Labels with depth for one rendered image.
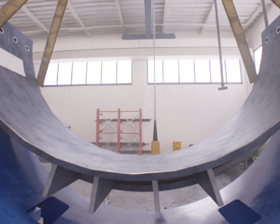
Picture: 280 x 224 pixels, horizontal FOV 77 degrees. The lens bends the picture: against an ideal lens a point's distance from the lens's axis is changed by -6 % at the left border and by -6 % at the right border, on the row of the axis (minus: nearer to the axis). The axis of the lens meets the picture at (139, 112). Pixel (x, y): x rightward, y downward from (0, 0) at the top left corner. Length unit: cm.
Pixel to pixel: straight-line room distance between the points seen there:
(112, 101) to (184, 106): 448
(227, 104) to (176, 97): 321
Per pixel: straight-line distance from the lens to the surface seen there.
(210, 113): 1218
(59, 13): 186
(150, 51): 1196
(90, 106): 1228
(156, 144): 182
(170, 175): 82
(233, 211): 165
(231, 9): 178
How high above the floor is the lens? 156
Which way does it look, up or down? 7 degrees up
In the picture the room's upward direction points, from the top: straight up
